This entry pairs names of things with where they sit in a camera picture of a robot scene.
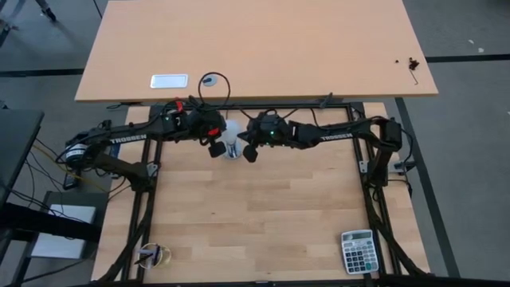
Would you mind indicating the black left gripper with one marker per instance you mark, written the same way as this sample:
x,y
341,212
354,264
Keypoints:
x,y
205,129

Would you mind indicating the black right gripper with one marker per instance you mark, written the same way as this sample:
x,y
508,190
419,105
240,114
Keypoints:
x,y
271,131

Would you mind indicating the white flood lightbulb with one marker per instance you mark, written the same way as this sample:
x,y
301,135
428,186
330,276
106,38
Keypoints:
x,y
232,129

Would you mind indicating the chrome lamp socket clear base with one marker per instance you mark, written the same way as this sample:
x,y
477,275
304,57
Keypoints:
x,y
233,153

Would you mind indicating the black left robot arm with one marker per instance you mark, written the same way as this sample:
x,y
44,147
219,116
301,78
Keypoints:
x,y
127,137

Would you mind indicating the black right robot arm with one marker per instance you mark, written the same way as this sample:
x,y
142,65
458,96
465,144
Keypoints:
x,y
338,137

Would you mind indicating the grey desk grommet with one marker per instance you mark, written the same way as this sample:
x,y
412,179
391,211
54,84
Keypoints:
x,y
209,80

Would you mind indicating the silver rectangular plate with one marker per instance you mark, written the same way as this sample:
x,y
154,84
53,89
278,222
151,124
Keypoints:
x,y
169,81

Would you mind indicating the black desk clamp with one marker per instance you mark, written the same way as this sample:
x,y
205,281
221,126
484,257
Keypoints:
x,y
326,100

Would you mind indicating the light wood desk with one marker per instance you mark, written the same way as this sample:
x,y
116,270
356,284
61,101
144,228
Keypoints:
x,y
259,48

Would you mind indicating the silver desk calculator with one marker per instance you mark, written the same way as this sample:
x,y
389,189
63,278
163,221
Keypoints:
x,y
359,252

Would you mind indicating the black power adapter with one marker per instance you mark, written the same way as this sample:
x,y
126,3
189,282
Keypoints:
x,y
70,181

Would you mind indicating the black allen key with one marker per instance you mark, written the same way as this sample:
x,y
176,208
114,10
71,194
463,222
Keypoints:
x,y
414,77

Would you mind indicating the white box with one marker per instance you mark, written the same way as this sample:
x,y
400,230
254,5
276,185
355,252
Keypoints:
x,y
63,235

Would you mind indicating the black side desk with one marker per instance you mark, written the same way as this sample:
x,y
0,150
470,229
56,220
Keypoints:
x,y
18,147

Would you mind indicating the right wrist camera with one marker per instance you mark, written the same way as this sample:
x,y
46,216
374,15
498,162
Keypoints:
x,y
269,118

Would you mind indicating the black aluminium table frame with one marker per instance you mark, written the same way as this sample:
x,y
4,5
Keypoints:
x,y
338,107

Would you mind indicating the grey metal bracket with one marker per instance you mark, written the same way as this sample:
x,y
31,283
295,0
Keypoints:
x,y
400,166

